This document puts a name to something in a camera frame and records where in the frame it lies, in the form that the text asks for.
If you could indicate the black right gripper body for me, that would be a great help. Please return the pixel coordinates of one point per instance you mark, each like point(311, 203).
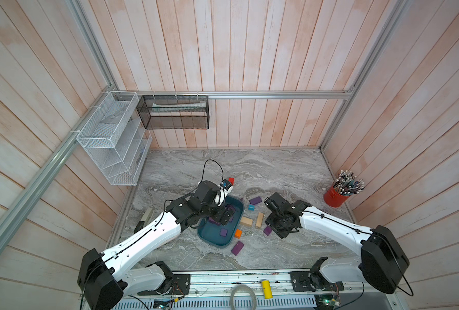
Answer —
point(275, 223)

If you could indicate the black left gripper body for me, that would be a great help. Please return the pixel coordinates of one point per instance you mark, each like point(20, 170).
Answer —
point(216, 213)

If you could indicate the black wire mesh basket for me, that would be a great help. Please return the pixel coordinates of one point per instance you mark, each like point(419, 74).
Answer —
point(166, 112)

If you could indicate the white wire mesh shelf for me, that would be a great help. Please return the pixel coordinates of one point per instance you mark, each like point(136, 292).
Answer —
point(115, 138)

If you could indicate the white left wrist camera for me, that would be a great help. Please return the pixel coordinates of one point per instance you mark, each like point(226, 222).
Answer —
point(224, 189)

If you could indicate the natural wood long block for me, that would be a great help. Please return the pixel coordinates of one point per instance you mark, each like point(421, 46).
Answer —
point(259, 220)

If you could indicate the red pen holder cup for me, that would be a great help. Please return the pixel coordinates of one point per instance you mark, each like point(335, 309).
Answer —
point(344, 186)

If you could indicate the purple cube brick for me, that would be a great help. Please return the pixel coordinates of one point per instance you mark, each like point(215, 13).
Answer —
point(267, 231)
point(255, 201)

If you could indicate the yellow cylinder roll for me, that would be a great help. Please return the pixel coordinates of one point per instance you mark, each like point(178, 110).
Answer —
point(267, 290)

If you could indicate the teal plastic storage bin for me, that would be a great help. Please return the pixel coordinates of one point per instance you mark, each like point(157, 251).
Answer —
point(210, 233)

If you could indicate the large purple rectangular brick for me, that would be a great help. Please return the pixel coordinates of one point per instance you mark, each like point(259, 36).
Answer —
point(237, 248)

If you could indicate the black grey stapler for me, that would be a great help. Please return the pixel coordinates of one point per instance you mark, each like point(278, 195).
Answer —
point(144, 220)

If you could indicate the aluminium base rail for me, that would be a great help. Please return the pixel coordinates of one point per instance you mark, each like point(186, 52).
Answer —
point(242, 290)

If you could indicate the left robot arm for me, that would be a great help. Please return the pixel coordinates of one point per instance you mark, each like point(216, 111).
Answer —
point(106, 277)

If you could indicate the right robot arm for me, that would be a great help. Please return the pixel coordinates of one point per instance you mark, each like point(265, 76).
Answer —
point(379, 259)

